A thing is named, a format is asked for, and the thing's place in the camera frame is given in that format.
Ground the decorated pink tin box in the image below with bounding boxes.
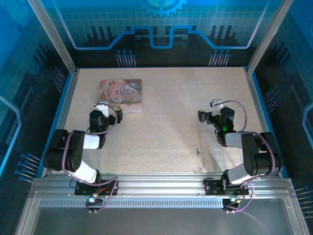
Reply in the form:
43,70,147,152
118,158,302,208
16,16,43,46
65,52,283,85
98,78,143,114

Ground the purple left wrist cable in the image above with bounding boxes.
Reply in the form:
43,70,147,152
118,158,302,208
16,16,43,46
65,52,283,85
94,103,119,136

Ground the purple wrist cable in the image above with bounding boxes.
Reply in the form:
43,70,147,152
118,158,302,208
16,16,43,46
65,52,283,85
225,100,247,134
94,103,119,136

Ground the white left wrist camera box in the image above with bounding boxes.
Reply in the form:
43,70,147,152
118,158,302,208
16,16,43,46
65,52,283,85
93,100,110,118

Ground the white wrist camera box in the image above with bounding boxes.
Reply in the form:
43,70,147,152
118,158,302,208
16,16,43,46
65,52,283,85
211,98,224,117
93,100,110,118

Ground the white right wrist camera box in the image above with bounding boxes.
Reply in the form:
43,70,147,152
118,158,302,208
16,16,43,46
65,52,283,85
211,98,224,117

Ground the purple right wrist cable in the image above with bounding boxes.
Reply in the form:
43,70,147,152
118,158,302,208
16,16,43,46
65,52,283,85
225,100,247,134

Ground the blue edged side rail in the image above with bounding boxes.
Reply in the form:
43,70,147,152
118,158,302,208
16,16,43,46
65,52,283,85
244,66,290,178
36,69,81,177

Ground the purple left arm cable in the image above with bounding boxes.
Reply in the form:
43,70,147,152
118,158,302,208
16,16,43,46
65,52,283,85
63,130,81,182

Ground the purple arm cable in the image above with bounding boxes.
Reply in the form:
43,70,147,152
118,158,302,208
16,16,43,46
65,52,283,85
242,131,276,183
63,130,81,182

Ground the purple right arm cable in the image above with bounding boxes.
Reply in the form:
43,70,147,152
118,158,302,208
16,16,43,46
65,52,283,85
242,131,276,183

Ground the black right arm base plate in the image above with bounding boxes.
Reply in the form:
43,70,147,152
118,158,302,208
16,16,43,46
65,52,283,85
203,177,250,196

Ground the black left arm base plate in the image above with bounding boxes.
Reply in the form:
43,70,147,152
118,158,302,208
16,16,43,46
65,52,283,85
74,179,120,196

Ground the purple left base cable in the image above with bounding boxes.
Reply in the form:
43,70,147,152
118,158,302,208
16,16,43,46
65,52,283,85
86,176,120,214

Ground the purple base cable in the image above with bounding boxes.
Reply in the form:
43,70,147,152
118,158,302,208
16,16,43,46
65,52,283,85
86,176,120,214
224,182,255,214

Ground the aluminium mounting rail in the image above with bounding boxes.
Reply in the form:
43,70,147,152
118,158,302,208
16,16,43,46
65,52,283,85
31,172,295,199

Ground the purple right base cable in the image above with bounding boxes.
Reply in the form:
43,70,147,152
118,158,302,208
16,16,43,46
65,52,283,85
224,182,255,214

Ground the slotted aluminium cable tray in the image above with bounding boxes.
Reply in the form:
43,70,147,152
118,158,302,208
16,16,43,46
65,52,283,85
37,198,225,208

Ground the aluminium frame post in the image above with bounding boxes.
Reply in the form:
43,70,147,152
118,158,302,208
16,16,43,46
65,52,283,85
246,0,293,74
27,0,79,74

